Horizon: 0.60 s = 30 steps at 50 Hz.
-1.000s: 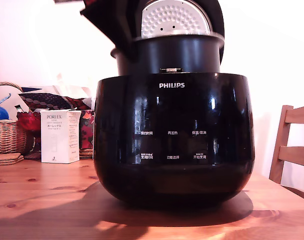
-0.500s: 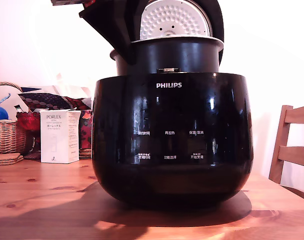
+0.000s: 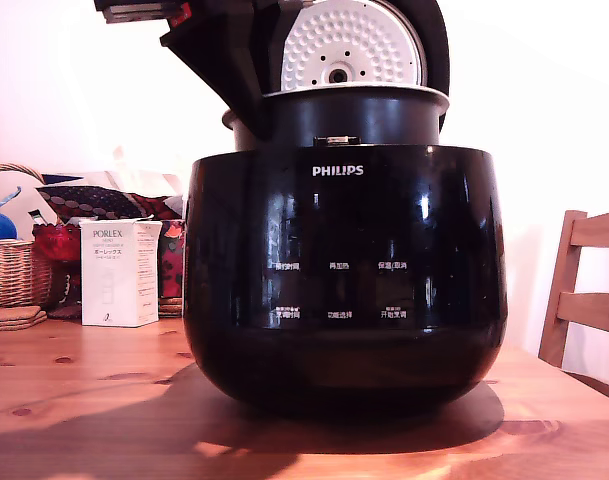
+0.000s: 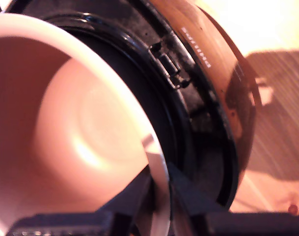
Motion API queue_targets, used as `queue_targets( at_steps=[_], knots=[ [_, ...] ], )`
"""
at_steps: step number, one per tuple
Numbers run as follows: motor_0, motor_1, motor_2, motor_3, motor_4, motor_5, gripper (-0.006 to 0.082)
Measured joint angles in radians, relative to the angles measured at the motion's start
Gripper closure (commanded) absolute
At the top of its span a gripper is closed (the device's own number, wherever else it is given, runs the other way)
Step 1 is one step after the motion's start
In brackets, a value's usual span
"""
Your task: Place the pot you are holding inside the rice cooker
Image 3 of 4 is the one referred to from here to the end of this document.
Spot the black cooking pot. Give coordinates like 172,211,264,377
221,84,452,152

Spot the black rice cooker lid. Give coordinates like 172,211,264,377
226,0,452,109

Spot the black Philips rice cooker body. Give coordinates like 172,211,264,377
182,144,510,419

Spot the white fabric bag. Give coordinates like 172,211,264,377
101,144,186,221

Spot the patterned red dark cloth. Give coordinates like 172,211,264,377
34,185,185,222

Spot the white item with blue ribbon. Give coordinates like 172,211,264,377
0,171,59,237

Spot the red glass bowl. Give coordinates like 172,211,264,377
31,222,82,264

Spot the white Porlex carton box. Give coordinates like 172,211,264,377
79,217,164,329

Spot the woven wicker basket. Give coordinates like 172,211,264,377
0,163,56,311

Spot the wooden chair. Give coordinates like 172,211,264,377
537,209,609,397

